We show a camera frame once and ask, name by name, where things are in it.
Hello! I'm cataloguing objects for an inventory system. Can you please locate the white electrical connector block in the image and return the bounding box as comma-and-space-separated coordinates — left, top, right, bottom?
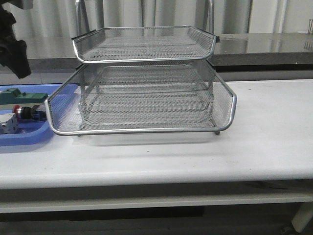
0, 113, 19, 134

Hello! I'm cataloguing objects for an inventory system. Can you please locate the white table leg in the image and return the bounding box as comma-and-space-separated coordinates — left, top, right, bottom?
291, 202, 313, 233

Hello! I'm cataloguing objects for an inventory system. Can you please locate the grey pleated curtain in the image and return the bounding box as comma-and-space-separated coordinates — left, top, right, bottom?
4, 0, 313, 39

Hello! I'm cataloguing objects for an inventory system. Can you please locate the red emergency stop button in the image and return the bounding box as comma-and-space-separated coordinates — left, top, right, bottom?
12, 104, 47, 122

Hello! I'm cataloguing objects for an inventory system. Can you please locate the green terminal block module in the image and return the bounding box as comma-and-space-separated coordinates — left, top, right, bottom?
0, 88, 48, 110

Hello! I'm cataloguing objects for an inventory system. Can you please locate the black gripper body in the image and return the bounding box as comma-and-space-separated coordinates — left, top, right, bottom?
0, 5, 31, 79

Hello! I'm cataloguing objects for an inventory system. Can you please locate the grey stone counter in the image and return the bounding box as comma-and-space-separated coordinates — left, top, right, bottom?
24, 33, 313, 72

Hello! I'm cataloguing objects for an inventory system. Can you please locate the silver metal rack frame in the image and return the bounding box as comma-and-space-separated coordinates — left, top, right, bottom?
75, 0, 222, 137

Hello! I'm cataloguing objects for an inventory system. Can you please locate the blue plastic tray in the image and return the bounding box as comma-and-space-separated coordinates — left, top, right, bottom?
0, 83, 82, 147

